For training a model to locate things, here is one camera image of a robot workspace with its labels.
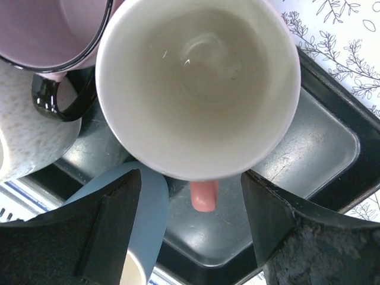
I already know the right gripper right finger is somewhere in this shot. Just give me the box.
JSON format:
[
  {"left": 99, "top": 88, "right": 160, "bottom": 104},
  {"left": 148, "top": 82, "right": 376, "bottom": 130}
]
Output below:
[{"left": 241, "top": 172, "right": 379, "bottom": 284}]

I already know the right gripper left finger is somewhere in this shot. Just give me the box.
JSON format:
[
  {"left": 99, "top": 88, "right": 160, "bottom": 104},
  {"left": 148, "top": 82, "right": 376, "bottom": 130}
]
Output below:
[{"left": 1, "top": 169, "right": 141, "bottom": 284}]

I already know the light blue mug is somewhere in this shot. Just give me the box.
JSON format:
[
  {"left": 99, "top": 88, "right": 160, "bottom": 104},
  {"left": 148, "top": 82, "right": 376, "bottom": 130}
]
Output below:
[{"left": 64, "top": 161, "right": 169, "bottom": 284}]

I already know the pink ceramic mug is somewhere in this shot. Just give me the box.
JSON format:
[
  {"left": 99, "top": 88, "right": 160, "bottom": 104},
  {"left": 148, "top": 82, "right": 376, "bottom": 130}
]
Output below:
[{"left": 96, "top": 1, "right": 300, "bottom": 212}]

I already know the black serving tray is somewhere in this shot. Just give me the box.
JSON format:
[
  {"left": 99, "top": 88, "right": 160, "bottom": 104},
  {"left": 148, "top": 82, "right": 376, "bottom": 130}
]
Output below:
[{"left": 26, "top": 53, "right": 379, "bottom": 284}]

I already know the cream speckled mug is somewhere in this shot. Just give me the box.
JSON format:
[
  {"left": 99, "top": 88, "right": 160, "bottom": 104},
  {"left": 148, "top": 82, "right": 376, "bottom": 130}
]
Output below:
[{"left": 1, "top": 62, "right": 82, "bottom": 182}]

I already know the purple glass mug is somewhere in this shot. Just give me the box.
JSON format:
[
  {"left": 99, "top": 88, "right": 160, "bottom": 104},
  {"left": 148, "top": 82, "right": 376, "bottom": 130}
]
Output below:
[{"left": 1, "top": 0, "right": 122, "bottom": 122}]

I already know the floral tablecloth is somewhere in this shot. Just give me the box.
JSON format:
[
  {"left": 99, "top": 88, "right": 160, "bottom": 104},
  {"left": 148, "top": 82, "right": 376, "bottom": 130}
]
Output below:
[{"left": 0, "top": 0, "right": 380, "bottom": 285}]

